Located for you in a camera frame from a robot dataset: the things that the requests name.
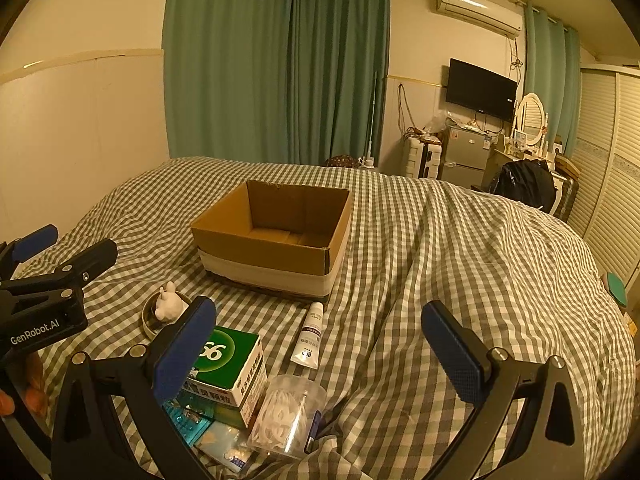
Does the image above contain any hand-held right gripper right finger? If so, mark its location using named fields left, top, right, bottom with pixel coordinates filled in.
left=421, top=300, right=587, bottom=480

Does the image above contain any small round bowl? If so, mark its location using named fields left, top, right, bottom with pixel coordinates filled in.
left=141, top=292, right=191, bottom=338

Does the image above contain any teal round object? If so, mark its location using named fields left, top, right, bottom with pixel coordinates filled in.
left=602, top=271, right=630, bottom=307

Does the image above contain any teal printed packet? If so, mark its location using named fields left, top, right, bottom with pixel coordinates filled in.
left=162, top=395, right=216, bottom=447

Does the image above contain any white air conditioner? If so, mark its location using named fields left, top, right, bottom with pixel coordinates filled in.
left=434, top=0, right=525, bottom=38

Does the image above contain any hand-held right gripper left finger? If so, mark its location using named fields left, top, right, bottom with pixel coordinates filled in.
left=50, top=296, right=218, bottom=480

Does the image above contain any pale small packet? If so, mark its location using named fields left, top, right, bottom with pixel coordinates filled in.
left=192, top=420, right=256, bottom=473

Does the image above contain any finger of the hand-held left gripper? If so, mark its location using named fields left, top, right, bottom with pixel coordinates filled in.
left=0, top=239, right=119, bottom=297
left=0, top=224, right=60, bottom=273

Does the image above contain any white cream tube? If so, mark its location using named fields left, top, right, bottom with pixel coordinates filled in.
left=290, top=301, right=326, bottom=368

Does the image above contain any white louvered wardrobe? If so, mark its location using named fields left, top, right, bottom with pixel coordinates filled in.
left=567, top=62, right=640, bottom=281

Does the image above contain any person's left hand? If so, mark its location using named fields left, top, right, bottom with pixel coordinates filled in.
left=0, top=352, right=53, bottom=418

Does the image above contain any green white medicine box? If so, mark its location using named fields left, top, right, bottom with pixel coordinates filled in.
left=180, top=325, right=268, bottom=428

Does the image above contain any white suitcase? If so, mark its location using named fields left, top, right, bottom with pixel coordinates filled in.
left=402, top=137, right=443, bottom=180

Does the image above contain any brown cardboard box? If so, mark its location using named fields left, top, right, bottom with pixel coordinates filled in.
left=190, top=180, right=353, bottom=306

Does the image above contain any black backpack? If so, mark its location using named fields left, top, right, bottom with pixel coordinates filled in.
left=492, top=159, right=558, bottom=213

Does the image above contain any green curtain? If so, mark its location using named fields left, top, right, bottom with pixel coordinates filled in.
left=287, top=0, right=391, bottom=167
left=521, top=5, right=583, bottom=161
left=162, top=0, right=293, bottom=163

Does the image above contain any white oval mirror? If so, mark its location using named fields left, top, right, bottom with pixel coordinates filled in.
left=515, top=92, right=549, bottom=150

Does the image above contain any silver small fridge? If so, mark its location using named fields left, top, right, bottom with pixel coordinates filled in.
left=440, top=126, right=493, bottom=187

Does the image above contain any clear cotton swab container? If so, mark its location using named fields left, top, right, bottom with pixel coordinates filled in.
left=246, top=374, right=327, bottom=461

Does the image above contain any white rabbit figurine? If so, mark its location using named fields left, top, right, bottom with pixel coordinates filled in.
left=152, top=281, right=183, bottom=322

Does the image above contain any checkered blanket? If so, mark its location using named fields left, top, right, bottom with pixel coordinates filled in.
left=10, top=156, right=638, bottom=480

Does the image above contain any black wall television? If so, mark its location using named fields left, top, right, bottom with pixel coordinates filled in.
left=445, top=58, right=519, bottom=123

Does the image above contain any white pole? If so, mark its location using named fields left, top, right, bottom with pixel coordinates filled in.
left=367, top=72, right=379, bottom=166

